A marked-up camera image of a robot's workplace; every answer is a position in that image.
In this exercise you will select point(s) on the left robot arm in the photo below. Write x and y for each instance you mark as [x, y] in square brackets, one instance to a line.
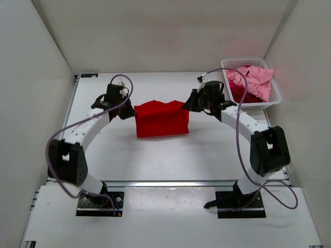
[67, 156]

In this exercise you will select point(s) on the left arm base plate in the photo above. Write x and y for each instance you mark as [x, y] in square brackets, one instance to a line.
[101, 206]

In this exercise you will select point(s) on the dark red clothes in basket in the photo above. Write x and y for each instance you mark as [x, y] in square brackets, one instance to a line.
[237, 92]

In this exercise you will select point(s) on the aluminium table rail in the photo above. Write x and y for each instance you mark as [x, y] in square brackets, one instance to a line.
[171, 184]

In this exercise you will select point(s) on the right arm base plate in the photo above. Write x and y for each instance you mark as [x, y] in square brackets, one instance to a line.
[229, 208]

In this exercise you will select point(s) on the red t shirt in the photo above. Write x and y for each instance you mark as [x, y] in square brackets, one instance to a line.
[158, 119]

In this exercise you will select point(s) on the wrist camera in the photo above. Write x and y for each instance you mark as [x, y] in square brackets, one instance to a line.
[123, 90]
[202, 80]

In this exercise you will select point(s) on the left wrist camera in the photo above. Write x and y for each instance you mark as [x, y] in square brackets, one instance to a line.
[123, 90]

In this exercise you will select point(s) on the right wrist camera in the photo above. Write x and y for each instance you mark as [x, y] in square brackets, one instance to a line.
[202, 80]

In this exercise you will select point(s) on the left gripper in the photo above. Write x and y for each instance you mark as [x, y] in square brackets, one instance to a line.
[130, 112]

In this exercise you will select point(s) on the pink t shirt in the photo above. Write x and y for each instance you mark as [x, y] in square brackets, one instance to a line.
[258, 79]

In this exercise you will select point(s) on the dark label sticker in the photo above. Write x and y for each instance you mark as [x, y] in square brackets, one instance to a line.
[89, 75]

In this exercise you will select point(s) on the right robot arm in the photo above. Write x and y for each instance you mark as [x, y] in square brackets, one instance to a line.
[269, 151]

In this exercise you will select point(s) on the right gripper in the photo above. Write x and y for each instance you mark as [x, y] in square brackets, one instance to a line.
[191, 105]

